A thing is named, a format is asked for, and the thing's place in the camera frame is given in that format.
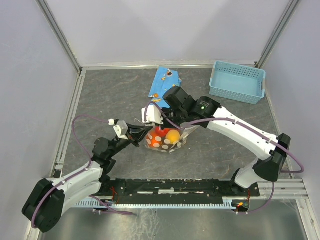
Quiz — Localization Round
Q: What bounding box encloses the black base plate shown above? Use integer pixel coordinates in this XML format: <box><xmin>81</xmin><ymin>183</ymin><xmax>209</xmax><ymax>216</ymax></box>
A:
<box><xmin>95</xmin><ymin>178</ymin><xmax>260</xmax><ymax>205</ymax></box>

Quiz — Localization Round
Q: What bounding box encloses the orange fruit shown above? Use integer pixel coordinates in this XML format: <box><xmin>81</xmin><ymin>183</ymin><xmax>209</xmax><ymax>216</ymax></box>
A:
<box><xmin>146</xmin><ymin>132</ymin><xmax>163</xmax><ymax>148</ymax></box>

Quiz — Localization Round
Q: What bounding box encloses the light blue cable duct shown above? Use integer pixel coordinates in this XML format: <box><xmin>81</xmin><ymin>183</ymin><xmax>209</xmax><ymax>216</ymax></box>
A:
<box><xmin>73</xmin><ymin>197</ymin><xmax>236</xmax><ymax>210</ymax></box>

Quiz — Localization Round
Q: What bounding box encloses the purple cable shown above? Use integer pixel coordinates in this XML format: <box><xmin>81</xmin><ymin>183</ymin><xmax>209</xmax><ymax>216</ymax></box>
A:
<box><xmin>143</xmin><ymin>100</ymin><xmax>305</xmax><ymax>215</ymax></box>
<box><xmin>30</xmin><ymin>113</ymin><xmax>112</xmax><ymax>230</ymax></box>

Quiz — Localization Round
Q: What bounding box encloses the light blue plastic basket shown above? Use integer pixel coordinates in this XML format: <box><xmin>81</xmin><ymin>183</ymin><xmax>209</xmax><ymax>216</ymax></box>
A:
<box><xmin>209</xmin><ymin>61</ymin><xmax>266</xmax><ymax>105</ymax></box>

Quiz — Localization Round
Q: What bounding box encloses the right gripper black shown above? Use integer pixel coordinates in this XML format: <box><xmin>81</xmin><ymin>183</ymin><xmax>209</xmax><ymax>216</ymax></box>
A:
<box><xmin>155</xmin><ymin>107</ymin><xmax>187</xmax><ymax>130</ymax></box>

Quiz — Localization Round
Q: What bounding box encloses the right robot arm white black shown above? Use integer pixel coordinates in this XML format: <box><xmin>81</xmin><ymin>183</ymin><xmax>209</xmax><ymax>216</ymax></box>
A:
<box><xmin>163</xmin><ymin>86</ymin><xmax>291</xmax><ymax>196</ymax></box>

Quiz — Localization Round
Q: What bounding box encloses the blue patterned cloth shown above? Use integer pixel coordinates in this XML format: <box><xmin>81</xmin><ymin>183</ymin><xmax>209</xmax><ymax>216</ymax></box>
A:
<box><xmin>148</xmin><ymin>66</ymin><xmax>182</xmax><ymax>108</ymax></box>

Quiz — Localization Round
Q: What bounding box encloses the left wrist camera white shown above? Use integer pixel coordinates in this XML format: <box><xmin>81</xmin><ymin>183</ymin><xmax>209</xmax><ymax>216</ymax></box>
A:
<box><xmin>108</xmin><ymin>118</ymin><xmax>129</xmax><ymax>140</ymax></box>

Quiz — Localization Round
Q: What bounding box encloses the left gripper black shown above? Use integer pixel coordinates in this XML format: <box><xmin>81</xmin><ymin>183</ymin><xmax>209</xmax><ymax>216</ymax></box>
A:
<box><xmin>108</xmin><ymin>122</ymin><xmax>153</xmax><ymax>158</ymax></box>

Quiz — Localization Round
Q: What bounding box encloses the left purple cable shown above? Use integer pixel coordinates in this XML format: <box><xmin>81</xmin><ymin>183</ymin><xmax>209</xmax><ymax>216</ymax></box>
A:
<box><xmin>30</xmin><ymin>113</ymin><xmax>112</xmax><ymax>230</ymax></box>

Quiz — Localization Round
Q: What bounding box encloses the red bell pepper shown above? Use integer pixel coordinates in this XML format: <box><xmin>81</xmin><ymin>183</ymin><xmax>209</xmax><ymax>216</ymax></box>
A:
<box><xmin>154</xmin><ymin>126</ymin><xmax>171</xmax><ymax>138</ymax></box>

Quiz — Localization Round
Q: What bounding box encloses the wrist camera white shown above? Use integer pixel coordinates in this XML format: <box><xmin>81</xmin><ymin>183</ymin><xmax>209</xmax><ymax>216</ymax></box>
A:
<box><xmin>108</xmin><ymin>118</ymin><xmax>129</xmax><ymax>140</ymax></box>
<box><xmin>141</xmin><ymin>104</ymin><xmax>164</xmax><ymax>125</ymax></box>

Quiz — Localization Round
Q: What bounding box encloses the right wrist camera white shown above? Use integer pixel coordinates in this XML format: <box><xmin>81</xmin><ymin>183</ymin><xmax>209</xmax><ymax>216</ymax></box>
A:
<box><xmin>141</xmin><ymin>104</ymin><xmax>164</xmax><ymax>125</ymax></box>

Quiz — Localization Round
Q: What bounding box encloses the small yellow fruit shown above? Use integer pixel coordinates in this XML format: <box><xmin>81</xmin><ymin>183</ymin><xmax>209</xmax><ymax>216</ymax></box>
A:
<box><xmin>164</xmin><ymin>129</ymin><xmax>181</xmax><ymax>145</ymax></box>

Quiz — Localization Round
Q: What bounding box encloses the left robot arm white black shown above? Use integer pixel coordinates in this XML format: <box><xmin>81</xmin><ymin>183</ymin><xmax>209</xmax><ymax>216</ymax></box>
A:
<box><xmin>22</xmin><ymin>120</ymin><xmax>152</xmax><ymax>233</ymax></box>

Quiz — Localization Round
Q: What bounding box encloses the clear zip top bag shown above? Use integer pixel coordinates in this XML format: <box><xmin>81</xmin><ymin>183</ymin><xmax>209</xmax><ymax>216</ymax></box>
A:
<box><xmin>144</xmin><ymin>126</ymin><xmax>199</xmax><ymax>153</ymax></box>

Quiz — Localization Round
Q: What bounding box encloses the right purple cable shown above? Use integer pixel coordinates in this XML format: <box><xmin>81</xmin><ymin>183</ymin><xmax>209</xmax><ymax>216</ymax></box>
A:
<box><xmin>143</xmin><ymin>100</ymin><xmax>305</xmax><ymax>215</ymax></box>

